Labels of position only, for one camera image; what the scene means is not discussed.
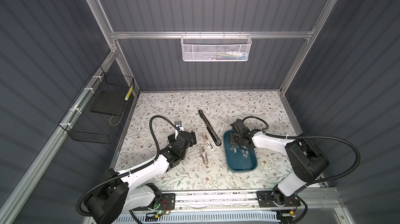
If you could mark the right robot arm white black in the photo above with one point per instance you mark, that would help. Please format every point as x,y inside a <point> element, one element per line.
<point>305,157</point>

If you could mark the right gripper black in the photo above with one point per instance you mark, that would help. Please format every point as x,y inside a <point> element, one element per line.
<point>231,139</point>

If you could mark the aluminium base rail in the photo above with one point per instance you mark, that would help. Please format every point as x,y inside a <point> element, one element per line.
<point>212,200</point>

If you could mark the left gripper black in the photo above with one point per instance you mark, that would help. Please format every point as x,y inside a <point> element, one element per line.
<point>171,139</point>

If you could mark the black stapler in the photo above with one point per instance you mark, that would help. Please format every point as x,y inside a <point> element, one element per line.
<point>209,128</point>

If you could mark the pens in white basket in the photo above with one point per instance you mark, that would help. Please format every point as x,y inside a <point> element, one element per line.
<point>240,56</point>

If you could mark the staple strips in tray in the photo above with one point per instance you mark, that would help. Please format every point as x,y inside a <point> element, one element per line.
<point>241,150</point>

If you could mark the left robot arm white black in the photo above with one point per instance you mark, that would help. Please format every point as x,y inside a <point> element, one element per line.
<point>129,189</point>

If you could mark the yellow marker pen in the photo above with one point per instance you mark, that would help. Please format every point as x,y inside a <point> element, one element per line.
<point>128,94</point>

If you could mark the white wire mesh basket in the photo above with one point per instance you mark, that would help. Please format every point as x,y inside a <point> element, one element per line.
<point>198,47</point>

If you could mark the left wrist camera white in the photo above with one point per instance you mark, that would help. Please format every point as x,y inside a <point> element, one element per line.
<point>179,125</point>

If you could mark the teal plastic tray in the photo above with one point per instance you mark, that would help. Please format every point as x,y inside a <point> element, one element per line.
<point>237,163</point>

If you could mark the black foam pad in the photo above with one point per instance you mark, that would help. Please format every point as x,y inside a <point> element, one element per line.
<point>109,103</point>

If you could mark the floral patterned table mat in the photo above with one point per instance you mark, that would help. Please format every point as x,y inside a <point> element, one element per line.
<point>152,122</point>

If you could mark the black wire basket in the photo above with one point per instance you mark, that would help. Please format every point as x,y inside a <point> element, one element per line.
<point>82,125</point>

